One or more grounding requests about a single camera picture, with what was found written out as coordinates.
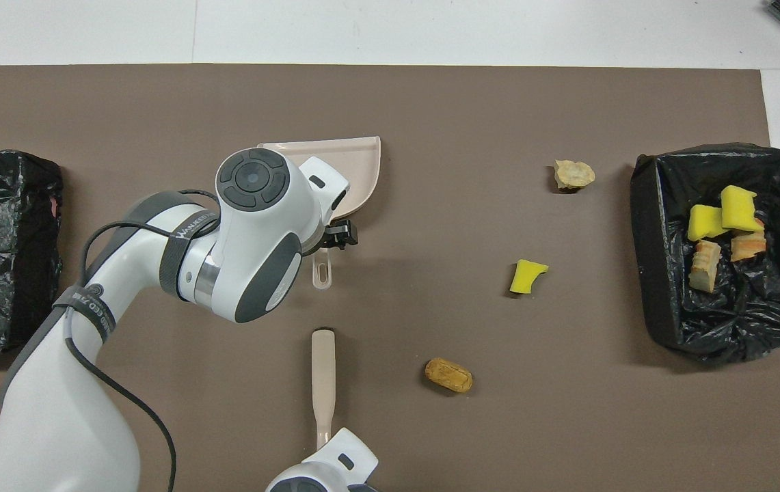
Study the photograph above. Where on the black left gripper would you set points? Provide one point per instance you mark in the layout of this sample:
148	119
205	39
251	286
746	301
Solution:
330	234

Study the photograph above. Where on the beige plastic dustpan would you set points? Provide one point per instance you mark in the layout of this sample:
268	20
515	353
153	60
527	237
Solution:
355	171

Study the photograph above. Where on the beige brush with black bristles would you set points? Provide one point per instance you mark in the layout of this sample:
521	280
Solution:
323	369

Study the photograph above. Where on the pale striped croissant roll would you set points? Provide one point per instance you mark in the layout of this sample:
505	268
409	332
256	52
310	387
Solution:
704	266

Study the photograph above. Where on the notched yellow sponge chunk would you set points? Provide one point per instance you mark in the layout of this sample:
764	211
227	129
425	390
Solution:
706	222

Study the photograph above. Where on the yellow and green sponge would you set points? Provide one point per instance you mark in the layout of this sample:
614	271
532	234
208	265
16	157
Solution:
738	208

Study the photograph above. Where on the orange striped croissant roll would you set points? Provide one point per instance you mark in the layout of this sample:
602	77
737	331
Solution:
748	246

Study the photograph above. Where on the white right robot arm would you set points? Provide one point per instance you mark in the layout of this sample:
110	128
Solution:
321	471

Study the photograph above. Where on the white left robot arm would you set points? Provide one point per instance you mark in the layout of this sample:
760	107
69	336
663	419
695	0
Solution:
55	424

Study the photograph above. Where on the brown fried bun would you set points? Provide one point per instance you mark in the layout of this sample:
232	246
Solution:
448	375

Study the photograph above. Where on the small yellow sponge piece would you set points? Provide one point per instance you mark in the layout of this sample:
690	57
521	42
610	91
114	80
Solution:
526	277

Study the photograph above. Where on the brown table mat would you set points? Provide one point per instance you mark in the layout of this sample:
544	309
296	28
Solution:
499	109

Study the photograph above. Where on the pale yellow dumpling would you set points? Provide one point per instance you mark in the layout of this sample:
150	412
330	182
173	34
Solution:
574	174

